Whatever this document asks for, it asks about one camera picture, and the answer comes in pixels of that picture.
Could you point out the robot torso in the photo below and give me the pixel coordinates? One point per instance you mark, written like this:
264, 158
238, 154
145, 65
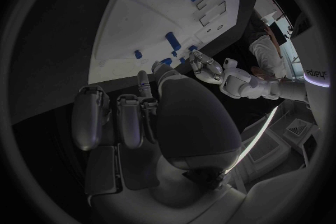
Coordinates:
312, 56

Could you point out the small blue plug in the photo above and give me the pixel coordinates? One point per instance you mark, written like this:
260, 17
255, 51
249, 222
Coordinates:
174, 53
182, 60

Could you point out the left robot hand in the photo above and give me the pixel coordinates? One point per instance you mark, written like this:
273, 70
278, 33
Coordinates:
207, 68

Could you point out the blue peg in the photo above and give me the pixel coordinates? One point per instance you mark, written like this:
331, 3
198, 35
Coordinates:
138, 54

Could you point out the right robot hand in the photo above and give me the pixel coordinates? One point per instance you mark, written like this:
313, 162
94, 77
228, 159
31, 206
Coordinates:
194, 119

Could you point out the long blue cylinder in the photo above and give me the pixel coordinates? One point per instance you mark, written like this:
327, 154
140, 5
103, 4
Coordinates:
173, 41

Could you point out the short blue cylinder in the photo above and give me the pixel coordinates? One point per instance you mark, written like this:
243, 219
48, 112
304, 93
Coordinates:
167, 61

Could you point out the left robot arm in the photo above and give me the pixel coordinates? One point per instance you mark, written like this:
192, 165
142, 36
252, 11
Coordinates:
244, 83

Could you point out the person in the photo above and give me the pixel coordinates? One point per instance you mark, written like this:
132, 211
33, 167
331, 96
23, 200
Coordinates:
267, 53

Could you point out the white task board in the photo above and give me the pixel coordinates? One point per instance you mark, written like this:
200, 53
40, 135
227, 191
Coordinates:
147, 18

